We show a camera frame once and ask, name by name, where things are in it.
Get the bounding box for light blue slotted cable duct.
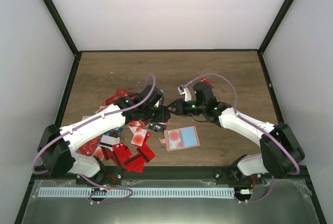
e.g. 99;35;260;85
37;187;235;199

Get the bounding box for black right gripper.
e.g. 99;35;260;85
168;98;206;117

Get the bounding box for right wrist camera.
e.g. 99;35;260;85
177;85;192;102

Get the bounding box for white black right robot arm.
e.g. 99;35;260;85
169;82;305;184

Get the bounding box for lone red VIP card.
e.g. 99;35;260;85
199;77;214;89

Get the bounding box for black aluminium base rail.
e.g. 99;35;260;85
33;165;308;186

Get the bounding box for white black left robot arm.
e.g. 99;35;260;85
38;85;170;185

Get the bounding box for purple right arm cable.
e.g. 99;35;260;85
182;72;300;204

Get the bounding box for black enclosure frame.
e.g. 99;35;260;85
12;0;333;224

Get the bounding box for pile of red cards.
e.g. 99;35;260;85
79;88;157;173

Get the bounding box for black card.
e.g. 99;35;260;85
148;123;167;134

